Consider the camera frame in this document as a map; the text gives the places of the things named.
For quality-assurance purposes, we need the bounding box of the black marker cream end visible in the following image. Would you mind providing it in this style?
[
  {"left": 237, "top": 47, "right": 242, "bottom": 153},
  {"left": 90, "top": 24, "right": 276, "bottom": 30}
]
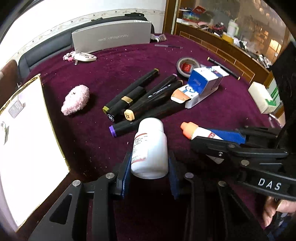
[{"left": 124, "top": 79, "right": 184, "bottom": 121}]

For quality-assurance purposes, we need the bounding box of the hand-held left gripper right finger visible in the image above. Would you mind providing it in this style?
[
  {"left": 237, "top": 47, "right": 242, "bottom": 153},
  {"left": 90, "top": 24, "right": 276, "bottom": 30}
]
[{"left": 168, "top": 151, "right": 269, "bottom": 241}]

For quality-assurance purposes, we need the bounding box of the white plastic jar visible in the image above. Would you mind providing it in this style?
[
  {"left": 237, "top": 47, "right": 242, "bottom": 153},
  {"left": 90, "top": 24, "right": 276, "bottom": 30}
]
[{"left": 227, "top": 19, "right": 240, "bottom": 37}]

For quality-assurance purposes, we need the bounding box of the pink bead charm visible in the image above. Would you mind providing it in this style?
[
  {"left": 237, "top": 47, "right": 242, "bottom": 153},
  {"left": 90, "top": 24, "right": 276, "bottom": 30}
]
[{"left": 62, "top": 51, "right": 77, "bottom": 61}]

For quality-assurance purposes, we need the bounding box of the grey tape roll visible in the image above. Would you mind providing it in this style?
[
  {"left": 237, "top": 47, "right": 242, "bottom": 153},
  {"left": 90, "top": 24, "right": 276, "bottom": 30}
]
[{"left": 177, "top": 57, "right": 200, "bottom": 78}]

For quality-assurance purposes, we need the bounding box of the small pink tube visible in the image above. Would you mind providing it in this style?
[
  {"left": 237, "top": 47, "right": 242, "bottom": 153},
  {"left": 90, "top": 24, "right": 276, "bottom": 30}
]
[{"left": 150, "top": 34, "right": 167, "bottom": 43}]

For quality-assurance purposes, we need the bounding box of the maroon velvet tablecloth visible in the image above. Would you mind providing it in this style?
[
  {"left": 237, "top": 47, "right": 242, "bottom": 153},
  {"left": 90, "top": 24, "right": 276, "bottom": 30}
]
[{"left": 20, "top": 34, "right": 287, "bottom": 241}]

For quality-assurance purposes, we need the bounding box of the black marker olive end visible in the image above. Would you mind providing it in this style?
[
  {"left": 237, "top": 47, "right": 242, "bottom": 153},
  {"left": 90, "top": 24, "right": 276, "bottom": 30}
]
[{"left": 103, "top": 68, "right": 160, "bottom": 114}]

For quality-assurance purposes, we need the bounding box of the wooden sideboard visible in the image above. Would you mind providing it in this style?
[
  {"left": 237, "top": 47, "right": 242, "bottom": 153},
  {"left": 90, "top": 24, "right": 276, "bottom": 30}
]
[{"left": 163, "top": 0, "right": 278, "bottom": 88}]

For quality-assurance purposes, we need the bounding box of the white and green box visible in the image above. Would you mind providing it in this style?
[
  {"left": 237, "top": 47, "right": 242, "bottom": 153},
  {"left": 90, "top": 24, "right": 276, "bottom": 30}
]
[{"left": 248, "top": 82, "right": 281, "bottom": 114}]

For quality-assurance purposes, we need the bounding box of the white patterned key fob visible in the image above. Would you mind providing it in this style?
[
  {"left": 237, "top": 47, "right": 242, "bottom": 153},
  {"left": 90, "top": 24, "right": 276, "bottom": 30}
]
[{"left": 73, "top": 52, "right": 97, "bottom": 62}]

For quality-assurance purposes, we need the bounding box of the white pill bottle red label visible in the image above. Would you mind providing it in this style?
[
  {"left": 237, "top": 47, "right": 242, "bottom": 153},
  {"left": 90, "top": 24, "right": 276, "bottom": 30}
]
[{"left": 131, "top": 118, "right": 169, "bottom": 179}]

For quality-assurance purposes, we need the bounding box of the person's right hand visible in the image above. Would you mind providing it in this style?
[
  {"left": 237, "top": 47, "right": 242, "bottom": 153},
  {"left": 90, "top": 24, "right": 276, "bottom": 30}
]
[{"left": 263, "top": 196, "right": 296, "bottom": 228}]

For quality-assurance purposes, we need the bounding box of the black marker purple end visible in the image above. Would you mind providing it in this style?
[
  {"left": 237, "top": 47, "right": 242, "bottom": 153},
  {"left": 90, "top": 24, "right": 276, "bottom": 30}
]
[{"left": 109, "top": 100, "right": 185, "bottom": 139}]

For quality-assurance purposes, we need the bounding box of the thin grey pencil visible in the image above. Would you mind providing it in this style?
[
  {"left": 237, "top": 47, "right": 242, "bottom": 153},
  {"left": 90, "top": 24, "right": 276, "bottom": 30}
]
[{"left": 154, "top": 44, "right": 184, "bottom": 49}]

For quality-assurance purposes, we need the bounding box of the white bottle with orange cap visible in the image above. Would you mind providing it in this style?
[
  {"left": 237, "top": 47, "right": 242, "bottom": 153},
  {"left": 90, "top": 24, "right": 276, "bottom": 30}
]
[{"left": 180, "top": 122, "right": 225, "bottom": 142}]

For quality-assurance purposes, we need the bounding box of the thin black pen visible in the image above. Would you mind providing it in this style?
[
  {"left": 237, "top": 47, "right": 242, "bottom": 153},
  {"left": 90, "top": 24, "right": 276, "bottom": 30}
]
[{"left": 207, "top": 57, "right": 241, "bottom": 80}]

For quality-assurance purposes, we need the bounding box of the gold-rimmed white box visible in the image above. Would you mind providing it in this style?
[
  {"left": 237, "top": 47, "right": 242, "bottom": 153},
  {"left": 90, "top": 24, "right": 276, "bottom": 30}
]
[{"left": 0, "top": 74, "right": 70, "bottom": 232}]

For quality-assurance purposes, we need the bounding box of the brown upholstered chair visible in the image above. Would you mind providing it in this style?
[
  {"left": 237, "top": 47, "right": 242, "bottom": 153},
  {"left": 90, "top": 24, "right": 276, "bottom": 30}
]
[{"left": 0, "top": 59, "right": 19, "bottom": 93}]

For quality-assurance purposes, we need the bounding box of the silver grey gift box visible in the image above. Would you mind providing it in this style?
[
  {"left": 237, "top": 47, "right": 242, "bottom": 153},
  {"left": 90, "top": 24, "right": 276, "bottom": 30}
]
[{"left": 71, "top": 20, "right": 153, "bottom": 54}]

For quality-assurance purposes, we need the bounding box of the pink fluffy puff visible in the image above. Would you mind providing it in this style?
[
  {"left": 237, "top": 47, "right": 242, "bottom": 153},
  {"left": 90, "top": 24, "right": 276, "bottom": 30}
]
[{"left": 61, "top": 85, "right": 90, "bottom": 116}]

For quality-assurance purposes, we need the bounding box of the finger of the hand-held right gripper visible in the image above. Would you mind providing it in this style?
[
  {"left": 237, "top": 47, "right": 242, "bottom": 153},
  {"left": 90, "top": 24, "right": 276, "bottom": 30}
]
[
  {"left": 191, "top": 136, "right": 289, "bottom": 163},
  {"left": 209, "top": 126, "right": 282, "bottom": 149}
]

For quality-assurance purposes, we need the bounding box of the black lipstick tube gold band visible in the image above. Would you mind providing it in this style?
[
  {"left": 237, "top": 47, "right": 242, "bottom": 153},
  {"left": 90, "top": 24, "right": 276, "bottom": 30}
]
[{"left": 107, "top": 86, "right": 147, "bottom": 122}]

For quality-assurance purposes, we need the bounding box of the printed carton with torn top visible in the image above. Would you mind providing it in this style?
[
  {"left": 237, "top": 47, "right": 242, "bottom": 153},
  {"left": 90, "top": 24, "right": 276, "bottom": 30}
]
[{"left": 187, "top": 65, "right": 229, "bottom": 98}]

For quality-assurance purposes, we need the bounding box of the clear plastic piece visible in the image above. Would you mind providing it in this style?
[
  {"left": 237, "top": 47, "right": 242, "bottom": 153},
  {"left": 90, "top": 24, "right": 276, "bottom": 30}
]
[{"left": 268, "top": 113, "right": 286, "bottom": 128}]

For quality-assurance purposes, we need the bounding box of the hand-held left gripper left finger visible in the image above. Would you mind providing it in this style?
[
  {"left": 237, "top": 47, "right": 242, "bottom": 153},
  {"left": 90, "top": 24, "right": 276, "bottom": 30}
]
[{"left": 28, "top": 152, "right": 133, "bottom": 241}]

